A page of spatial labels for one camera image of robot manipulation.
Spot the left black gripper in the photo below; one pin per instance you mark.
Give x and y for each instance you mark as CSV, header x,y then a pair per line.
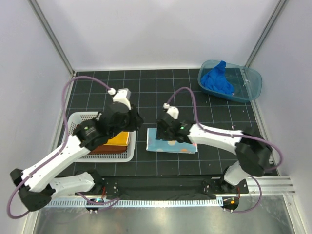
x,y
136,121

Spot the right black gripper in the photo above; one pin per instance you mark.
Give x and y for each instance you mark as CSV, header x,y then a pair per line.
x,y
160,134

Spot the blue patterned towel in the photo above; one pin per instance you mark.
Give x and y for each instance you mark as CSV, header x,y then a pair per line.
x,y
121,139

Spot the light blue polka-dot towel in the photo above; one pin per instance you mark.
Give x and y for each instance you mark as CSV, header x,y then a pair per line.
x,y
155,145

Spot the brown towel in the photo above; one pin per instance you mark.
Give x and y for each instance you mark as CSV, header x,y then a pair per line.
x,y
108,150

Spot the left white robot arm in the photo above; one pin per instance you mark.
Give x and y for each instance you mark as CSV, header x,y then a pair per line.
x,y
39,184

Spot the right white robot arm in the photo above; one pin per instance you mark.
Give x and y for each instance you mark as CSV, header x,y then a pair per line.
x,y
251,152

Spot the white perforated plastic basket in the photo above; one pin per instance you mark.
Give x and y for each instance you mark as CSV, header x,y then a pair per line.
x,y
77,117

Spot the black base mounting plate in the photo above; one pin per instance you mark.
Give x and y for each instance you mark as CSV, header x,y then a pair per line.
x,y
171,187

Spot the bright blue cloth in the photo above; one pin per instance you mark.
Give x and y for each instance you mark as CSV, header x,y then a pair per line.
x,y
215,80

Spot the blue plastic tub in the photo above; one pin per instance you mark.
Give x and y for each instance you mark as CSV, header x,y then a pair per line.
x,y
247,82

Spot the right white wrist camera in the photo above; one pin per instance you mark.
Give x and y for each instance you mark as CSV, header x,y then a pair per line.
x,y
171,110

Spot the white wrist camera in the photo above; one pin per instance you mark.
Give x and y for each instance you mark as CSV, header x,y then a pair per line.
x,y
171,110
121,96

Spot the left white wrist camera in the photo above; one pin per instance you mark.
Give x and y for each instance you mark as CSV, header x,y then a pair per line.
x,y
121,96

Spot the slotted cable duct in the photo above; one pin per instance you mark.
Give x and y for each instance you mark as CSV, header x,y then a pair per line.
x,y
78,202

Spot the aluminium front rail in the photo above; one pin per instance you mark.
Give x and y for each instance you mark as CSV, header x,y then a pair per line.
x,y
271,185

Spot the left aluminium frame post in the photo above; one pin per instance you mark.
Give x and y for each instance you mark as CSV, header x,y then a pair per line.
x,y
51,35

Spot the aluminium frame post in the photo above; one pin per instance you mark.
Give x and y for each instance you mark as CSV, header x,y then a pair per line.
x,y
51,35
281,4

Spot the right aluminium frame post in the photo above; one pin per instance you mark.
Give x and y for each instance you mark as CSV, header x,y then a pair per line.
x,y
281,4

